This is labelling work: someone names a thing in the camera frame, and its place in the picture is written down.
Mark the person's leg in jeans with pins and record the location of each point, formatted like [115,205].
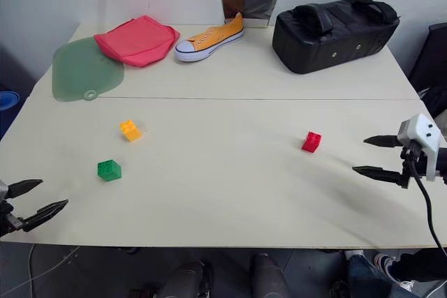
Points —
[366,277]

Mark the dark rounded shape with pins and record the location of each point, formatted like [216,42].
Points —
[185,280]
[267,277]

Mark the green translucent silicone mat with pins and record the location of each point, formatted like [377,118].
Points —
[82,74]

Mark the black carry bag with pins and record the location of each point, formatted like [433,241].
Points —
[328,38]

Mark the red toy brick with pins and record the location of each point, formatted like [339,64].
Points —
[311,142]

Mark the green toy brick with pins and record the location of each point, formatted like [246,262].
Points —
[109,170]

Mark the white shoe toe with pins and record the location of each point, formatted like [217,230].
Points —
[353,254]

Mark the pink fabric pouch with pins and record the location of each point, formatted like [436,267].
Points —
[138,41]

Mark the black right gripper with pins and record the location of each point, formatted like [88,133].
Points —
[415,167]

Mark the yellow toy brick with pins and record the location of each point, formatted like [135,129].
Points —
[131,130]

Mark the blue round container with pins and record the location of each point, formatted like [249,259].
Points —
[7,100]

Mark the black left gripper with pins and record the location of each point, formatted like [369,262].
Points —
[8,219]

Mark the black fabric object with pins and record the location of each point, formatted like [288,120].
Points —
[422,264]

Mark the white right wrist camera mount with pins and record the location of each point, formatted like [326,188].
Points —
[424,134]

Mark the yellow canvas sneaker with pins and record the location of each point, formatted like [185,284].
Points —
[209,40]

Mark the black chair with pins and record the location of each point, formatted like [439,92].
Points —
[433,64]

